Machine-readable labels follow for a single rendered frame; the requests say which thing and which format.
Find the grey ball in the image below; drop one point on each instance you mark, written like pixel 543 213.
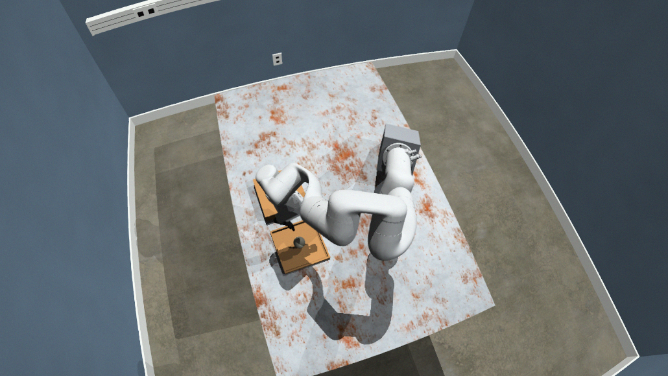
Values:
pixel 299 242

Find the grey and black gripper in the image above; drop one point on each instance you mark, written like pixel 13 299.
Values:
pixel 297 197

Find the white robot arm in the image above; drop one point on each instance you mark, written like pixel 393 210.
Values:
pixel 338 218

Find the orange shallow tray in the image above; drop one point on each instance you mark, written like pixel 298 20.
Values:
pixel 293 258

